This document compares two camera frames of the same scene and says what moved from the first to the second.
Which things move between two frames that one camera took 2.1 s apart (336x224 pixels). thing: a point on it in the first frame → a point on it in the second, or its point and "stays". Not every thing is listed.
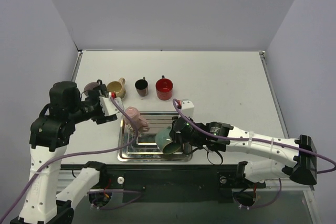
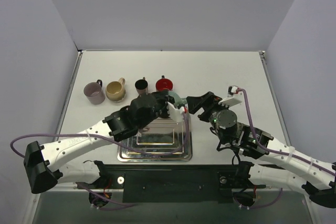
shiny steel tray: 144,147 stays
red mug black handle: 164,88 stays
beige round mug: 118,87 stays
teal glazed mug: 164,142 → 178,100
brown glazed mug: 142,87 stays
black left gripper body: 101,91 → 163,104
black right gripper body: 177,132 → 209,108
